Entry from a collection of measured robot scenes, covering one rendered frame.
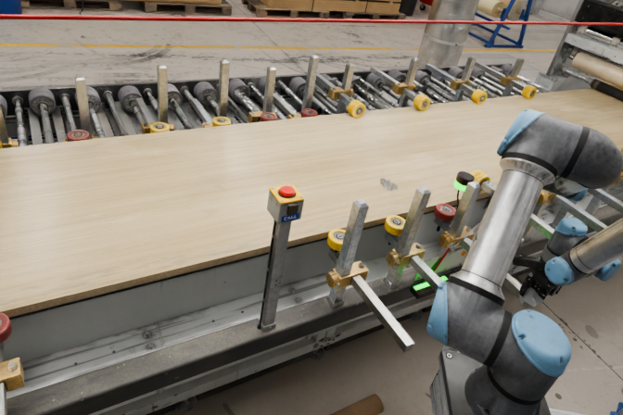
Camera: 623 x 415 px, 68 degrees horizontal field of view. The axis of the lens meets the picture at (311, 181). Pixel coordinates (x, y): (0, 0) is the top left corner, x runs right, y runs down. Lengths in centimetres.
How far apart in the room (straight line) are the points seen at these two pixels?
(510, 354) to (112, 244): 111
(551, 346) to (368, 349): 157
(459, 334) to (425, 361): 156
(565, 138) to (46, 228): 142
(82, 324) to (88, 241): 25
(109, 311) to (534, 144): 125
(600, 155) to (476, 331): 43
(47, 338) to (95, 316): 14
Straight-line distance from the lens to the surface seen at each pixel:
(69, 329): 160
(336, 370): 237
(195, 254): 148
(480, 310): 99
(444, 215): 188
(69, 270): 147
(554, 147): 108
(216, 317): 168
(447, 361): 118
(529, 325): 101
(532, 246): 234
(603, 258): 139
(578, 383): 289
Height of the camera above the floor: 191
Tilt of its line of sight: 33 degrees down
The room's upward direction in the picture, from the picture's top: 11 degrees clockwise
